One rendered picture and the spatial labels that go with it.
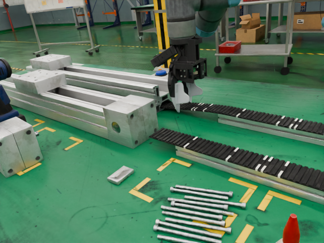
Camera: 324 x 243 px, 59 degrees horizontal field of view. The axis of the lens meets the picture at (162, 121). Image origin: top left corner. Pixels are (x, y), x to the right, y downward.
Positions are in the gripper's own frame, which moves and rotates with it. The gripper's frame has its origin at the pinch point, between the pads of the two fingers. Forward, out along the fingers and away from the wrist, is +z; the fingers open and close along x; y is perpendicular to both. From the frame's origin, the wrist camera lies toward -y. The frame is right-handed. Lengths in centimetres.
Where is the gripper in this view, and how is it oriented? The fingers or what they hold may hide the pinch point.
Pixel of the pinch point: (182, 104)
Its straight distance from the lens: 86.4
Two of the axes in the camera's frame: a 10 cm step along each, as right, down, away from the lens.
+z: 1.1, 9.0, 4.2
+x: 6.4, -3.9, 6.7
